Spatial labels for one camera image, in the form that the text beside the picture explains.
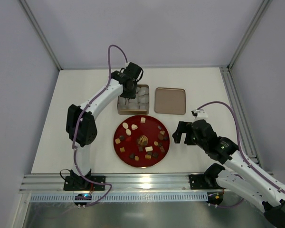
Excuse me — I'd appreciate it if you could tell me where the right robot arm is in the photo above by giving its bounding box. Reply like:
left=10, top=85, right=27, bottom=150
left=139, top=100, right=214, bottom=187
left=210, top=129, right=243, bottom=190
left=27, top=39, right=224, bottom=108
left=172, top=120, right=285, bottom=228

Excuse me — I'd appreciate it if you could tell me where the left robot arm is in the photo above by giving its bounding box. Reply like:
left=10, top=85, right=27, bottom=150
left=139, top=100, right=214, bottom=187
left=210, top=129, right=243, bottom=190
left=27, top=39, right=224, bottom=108
left=63, top=62, right=143, bottom=191

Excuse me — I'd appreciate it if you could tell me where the large brown oval chocolate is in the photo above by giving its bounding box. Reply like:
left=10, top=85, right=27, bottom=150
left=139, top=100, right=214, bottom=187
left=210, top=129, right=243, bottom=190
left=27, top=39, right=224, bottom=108
left=158, top=134, right=164, bottom=140

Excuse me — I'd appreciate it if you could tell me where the dark chocolate bottom right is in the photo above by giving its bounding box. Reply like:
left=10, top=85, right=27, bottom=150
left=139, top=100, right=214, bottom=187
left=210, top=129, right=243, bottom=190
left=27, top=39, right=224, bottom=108
left=152, top=152, right=159, bottom=158

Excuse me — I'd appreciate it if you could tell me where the white hexagon chocolate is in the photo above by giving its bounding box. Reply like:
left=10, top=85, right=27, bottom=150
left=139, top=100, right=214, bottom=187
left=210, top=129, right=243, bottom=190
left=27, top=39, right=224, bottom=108
left=131, top=124, right=138, bottom=130

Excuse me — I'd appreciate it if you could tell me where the white bar chocolate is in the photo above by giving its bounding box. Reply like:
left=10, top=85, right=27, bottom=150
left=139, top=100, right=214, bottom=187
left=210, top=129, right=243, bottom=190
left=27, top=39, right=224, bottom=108
left=145, top=146, right=153, bottom=152

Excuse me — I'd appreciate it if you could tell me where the tan octagon chocolate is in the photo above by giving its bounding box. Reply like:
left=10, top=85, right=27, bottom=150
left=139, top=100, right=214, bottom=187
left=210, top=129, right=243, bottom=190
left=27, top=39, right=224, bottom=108
left=115, top=138, right=121, bottom=144

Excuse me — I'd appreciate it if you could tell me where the dark chocolate bottom left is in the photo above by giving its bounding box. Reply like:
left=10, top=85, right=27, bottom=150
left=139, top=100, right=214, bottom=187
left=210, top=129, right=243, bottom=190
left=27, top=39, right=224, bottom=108
left=129, top=153, right=135, bottom=159

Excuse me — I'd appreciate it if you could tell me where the gold tin box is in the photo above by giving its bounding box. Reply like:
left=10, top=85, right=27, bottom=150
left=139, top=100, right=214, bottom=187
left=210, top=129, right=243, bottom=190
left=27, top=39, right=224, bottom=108
left=117, top=84, right=150, bottom=115

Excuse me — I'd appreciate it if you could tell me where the gold tin lid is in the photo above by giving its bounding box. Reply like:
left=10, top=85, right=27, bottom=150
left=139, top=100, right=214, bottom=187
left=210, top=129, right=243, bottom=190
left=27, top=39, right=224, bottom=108
left=154, top=87, right=186, bottom=115

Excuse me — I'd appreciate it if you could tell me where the red round tray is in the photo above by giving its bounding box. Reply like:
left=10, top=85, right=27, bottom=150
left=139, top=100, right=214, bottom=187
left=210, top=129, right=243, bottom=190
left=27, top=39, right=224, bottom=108
left=113, top=115, right=171, bottom=168

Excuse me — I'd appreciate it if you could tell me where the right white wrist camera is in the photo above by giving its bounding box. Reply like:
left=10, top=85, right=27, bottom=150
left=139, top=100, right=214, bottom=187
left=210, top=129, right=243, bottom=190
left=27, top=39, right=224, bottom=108
left=191, top=109, right=208, bottom=121

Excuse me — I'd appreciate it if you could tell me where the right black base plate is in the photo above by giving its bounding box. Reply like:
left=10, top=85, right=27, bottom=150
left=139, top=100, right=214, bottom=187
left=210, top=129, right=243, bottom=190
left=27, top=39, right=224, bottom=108
left=189, top=174, right=210, bottom=190

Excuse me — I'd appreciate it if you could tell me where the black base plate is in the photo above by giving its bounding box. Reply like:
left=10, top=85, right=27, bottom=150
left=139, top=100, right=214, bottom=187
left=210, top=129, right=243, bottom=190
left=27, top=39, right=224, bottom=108
left=63, top=175, right=105, bottom=191
left=189, top=174, right=210, bottom=190

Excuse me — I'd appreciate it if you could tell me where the right aluminium frame rail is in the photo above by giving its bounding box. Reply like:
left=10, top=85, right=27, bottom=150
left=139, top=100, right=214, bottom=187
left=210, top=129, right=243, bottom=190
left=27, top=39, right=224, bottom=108
left=220, top=67, right=261, bottom=166

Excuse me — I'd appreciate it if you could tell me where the aluminium front rail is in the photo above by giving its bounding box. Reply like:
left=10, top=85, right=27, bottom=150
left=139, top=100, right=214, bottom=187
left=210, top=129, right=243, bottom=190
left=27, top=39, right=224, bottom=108
left=19, top=172, right=275, bottom=193

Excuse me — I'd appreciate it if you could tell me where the slotted cable duct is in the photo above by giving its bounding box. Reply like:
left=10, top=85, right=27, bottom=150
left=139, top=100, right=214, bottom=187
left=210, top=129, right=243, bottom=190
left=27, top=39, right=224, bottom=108
left=30, top=192, right=208, bottom=203

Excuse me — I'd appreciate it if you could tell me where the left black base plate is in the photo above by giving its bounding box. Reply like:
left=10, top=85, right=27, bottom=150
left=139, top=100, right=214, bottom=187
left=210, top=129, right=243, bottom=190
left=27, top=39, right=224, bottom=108
left=63, top=175, right=105, bottom=191

